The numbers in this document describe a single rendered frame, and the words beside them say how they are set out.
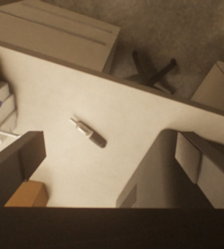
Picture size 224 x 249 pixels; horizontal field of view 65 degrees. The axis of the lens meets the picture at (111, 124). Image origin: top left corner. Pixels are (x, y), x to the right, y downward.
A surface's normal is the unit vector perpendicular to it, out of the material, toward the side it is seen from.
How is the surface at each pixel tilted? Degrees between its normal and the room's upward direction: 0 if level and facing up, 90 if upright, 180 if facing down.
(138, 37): 0
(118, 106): 0
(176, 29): 0
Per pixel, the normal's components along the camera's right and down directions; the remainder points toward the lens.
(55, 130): -0.15, 0.65
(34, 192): 0.07, -0.75
